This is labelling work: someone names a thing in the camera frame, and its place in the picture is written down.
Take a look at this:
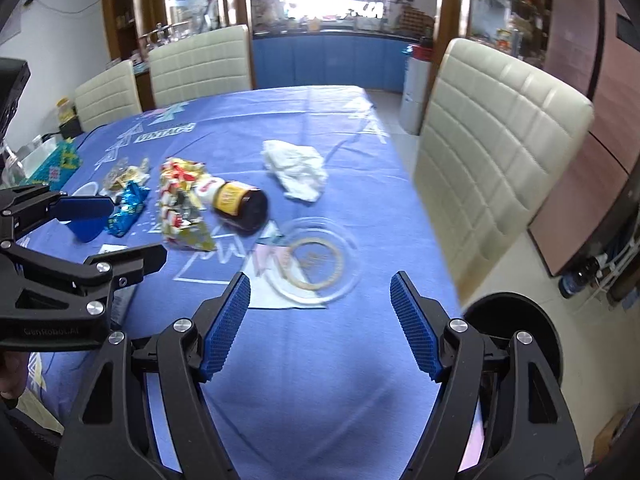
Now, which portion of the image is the blue foil wrapper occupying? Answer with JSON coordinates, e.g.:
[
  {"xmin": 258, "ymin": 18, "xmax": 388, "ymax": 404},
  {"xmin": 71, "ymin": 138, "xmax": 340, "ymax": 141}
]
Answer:
[{"xmin": 105, "ymin": 181, "xmax": 150, "ymax": 237}]

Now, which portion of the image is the yellow white snack wrapper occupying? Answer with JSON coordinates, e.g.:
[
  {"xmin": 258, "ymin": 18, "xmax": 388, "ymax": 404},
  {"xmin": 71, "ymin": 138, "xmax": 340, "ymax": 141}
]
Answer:
[{"xmin": 101, "ymin": 157, "xmax": 151, "ymax": 197}]

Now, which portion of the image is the red yellow checkered snack bag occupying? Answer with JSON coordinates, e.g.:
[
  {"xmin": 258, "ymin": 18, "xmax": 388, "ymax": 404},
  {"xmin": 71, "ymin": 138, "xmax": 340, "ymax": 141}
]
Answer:
[{"xmin": 157, "ymin": 157, "xmax": 216, "ymax": 252}]

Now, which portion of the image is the brown glass medicine bottle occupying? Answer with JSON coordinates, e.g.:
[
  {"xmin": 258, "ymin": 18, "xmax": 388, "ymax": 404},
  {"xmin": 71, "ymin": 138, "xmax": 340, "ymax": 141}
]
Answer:
[{"xmin": 195, "ymin": 174, "xmax": 268, "ymax": 234}]

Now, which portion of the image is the clear plastic lid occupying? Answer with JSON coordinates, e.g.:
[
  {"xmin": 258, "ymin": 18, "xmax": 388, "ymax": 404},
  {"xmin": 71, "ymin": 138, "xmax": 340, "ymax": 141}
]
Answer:
[{"xmin": 254, "ymin": 217, "xmax": 361, "ymax": 308}]

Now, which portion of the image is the blue plastic cup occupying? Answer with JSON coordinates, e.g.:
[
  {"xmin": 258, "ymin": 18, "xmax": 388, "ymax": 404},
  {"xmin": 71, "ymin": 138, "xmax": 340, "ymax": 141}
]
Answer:
[{"xmin": 63, "ymin": 218, "xmax": 107, "ymax": 243}]

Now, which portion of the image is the black trash bin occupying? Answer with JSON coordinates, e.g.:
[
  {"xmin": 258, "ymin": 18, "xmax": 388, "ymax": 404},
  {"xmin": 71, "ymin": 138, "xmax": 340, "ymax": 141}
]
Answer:
[{"xmin": 463, "ymin": 292, "xmax": 564, "ymax": 384}]

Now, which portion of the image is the white trash bin red lid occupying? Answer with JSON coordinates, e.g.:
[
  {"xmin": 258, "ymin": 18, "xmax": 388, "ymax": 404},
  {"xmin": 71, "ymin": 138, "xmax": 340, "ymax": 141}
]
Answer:
[{"xmin": 399, "ymin": 44, "xmax": 432, "ymax": 134}]

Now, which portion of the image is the teal beaded tissue box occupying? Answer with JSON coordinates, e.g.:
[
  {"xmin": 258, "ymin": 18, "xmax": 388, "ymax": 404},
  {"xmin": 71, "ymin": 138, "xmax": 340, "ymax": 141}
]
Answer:
[{"xmin": 21, "ymin": 140, "xmax": 81, "ymax": 191}]

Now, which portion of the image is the cream chair far left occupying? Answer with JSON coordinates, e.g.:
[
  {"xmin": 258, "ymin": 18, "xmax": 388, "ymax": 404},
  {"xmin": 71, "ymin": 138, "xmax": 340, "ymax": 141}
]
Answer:
[{"xmin": 74, "ymin": 61, "xmax": 142, "ymax": 133}]

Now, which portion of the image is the cream chair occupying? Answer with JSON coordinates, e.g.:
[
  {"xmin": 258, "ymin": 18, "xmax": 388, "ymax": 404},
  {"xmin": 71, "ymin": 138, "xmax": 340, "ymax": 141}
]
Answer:
[
  {"xmin": 74, "ymin": 61, "xmax": 142, "ymax": 133},
  {"xmin": 413, "ymin": 38, "xmax": 594, "ymax": 304},
  {"xmin": 149, "ymin": 25, "xmax": 252, "ymax": 107}
]

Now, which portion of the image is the blue water jug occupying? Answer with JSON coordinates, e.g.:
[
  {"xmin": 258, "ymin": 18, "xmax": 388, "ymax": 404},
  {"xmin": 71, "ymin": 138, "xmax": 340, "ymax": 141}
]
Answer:
[{"xmin": 559, "ymin": 254, "xmax": 608, "ymax": 299}]

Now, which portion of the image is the cream chair far middle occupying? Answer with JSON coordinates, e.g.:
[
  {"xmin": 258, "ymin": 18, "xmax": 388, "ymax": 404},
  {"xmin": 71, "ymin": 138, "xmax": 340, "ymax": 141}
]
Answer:
[{"xmin": 149, "ymin": 25, "xmax": 252, "ymax": 107}]

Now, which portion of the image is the blue printed tablecloth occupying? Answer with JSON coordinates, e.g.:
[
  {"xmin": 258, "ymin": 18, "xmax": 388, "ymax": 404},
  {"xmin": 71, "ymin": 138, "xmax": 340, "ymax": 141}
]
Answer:
[{"xmin": 14, "ymin": 84, "xmax": 486, "ymax": 480}]

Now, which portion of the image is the crumpled white tissue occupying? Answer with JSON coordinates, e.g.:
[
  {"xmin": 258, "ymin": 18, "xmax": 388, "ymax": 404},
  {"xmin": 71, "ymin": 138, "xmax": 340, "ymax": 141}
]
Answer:
[{"xmin": 262, "ymin": 140, "xmax": 329, "ymax": 203}]

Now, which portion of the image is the cream chair right side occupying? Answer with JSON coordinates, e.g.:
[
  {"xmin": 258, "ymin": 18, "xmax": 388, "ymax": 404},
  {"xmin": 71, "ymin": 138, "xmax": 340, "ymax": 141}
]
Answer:
[{"xmin": 413, "ymin": 38, "xmax": 594, "ymax": 304}]

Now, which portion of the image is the blue kitchen cabinet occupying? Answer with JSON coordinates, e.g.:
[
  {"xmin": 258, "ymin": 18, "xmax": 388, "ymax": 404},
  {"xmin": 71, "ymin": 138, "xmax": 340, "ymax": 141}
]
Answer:
[{"xmin": 253, "ymin": 30, "xmax": 413, "ymax": 93}]

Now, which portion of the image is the pink brown refrigerator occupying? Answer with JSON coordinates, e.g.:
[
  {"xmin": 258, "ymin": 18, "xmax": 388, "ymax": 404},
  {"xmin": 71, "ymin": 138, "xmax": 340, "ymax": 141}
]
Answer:
[{"xmin": 527, "ymin": 0, "xmax": 640, "ymax": 279}]

